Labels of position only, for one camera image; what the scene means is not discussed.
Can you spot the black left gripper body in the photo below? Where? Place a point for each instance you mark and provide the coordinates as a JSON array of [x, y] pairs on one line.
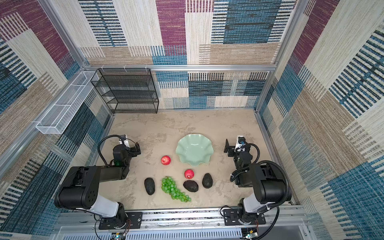
[[133, 149]]

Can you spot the green fake grape bunch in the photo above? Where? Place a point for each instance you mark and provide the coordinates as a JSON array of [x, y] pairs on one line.
[[169, 187]]

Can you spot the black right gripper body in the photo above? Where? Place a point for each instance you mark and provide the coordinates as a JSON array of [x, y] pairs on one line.
[[229, 147]]

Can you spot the black wire shelf rack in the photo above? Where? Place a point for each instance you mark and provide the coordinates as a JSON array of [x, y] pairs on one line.
[[127, 91]]

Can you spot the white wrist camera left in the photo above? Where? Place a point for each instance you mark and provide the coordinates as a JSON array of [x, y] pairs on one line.
[[125, 142]]

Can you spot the white wire mesh basket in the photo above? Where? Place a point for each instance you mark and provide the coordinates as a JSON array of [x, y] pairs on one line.
[[59, 116]]

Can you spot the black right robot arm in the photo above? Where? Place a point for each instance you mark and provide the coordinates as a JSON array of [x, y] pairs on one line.
[[268, 180]]

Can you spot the aluminium mounting rail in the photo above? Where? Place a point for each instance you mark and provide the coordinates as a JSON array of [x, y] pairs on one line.
[[288, 223]]

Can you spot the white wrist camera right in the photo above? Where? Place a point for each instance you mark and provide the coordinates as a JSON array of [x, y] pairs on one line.
[[241, 142]]

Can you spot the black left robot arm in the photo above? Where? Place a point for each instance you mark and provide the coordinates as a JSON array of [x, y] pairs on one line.
[[80, 188]]

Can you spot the dark fake avocado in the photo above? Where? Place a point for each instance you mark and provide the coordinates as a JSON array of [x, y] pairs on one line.
[[191, 186], [207, 181], [150, 186]]

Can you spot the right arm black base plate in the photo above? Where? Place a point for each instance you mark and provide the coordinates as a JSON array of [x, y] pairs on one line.
[[231, 218]]

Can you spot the light green scalloped fruit bowl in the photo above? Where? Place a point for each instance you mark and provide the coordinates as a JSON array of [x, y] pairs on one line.
[[194, 149]]

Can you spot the red fake apple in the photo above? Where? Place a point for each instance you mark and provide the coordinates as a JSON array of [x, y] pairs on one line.
[[189, 174], [166, 160]]

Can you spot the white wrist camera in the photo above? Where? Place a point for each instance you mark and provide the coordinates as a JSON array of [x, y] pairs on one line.
[[125, 142], [241, 142]]

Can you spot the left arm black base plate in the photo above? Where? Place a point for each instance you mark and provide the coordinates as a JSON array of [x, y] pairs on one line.
[[132, 220]]

